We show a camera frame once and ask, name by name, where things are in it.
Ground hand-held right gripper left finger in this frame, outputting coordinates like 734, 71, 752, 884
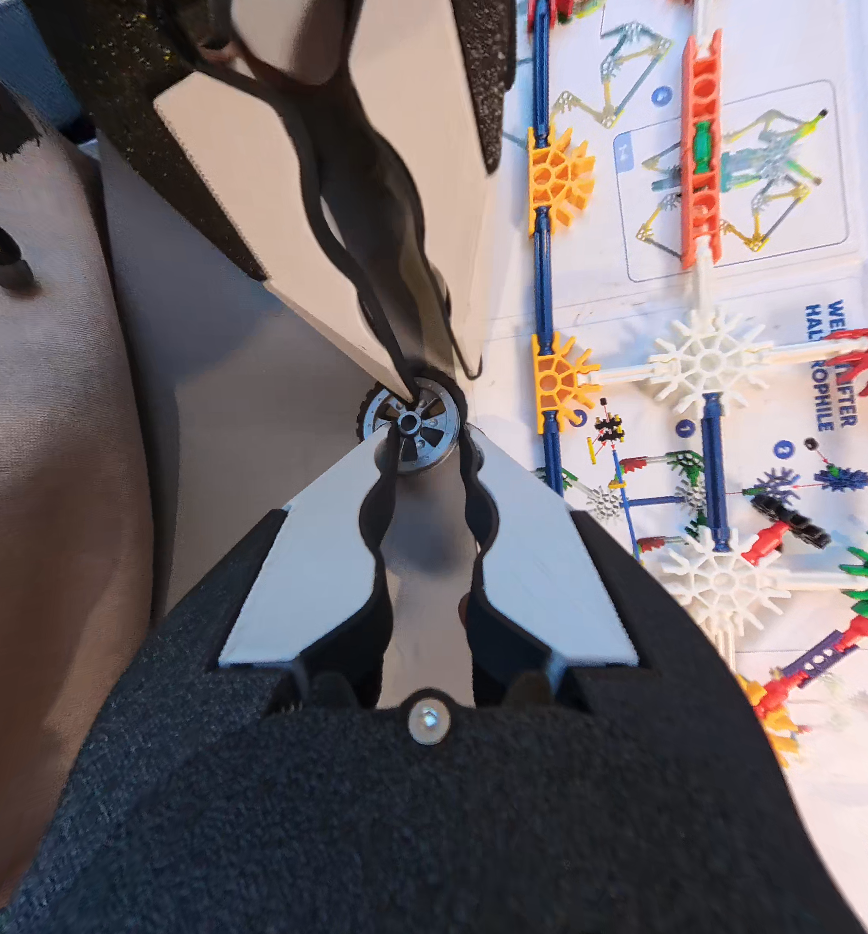
218, 431, 401, 701

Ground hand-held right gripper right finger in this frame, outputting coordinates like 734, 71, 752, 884
463, 427, 642, 701

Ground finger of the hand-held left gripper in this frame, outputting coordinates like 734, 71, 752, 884
154, 68, 423, 395
350, 5, 493, 376

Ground black rubber tyre ring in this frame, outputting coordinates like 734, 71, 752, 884
355, 374, 474, 471

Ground grey desk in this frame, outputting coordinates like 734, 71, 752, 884
96, 132, 551, 701

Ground colourful rod and connector model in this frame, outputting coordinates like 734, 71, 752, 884
526, 0, 868, 767

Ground large fold-out instruction sheet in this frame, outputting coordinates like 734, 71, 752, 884
485, 0, 868, 934

